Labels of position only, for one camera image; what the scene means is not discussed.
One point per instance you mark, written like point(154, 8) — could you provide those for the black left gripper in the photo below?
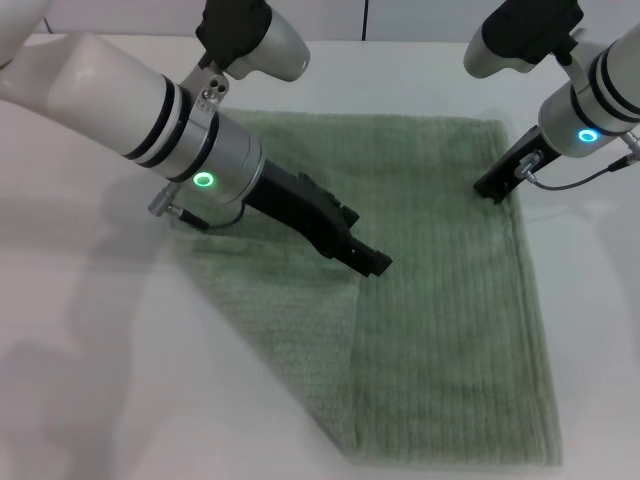
point(295, 205)

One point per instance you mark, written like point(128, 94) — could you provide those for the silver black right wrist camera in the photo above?
point(520, 35)

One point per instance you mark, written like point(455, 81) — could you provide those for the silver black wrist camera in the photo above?
point(260, 35)
point(520, 35)

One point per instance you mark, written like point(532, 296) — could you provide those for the green ribbed terry towel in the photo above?
point(440, 300)

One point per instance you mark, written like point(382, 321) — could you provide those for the black vertical wall strip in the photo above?
point(365, 20)

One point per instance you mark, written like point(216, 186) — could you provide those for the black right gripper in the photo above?
point(525, 160)

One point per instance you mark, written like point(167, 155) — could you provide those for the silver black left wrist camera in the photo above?
point(260, 35)

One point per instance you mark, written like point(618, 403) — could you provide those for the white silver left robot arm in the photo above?
point(125, 110)

